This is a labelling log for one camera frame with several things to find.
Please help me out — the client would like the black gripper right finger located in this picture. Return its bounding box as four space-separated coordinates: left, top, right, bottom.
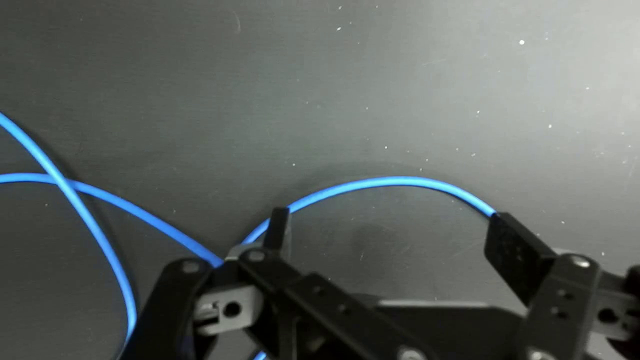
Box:
484 211 640 360

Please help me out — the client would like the blue cable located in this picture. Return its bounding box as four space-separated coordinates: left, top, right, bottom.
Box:
0 112 497 360

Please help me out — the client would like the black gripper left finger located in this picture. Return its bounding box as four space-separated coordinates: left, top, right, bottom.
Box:
120 208 436 360

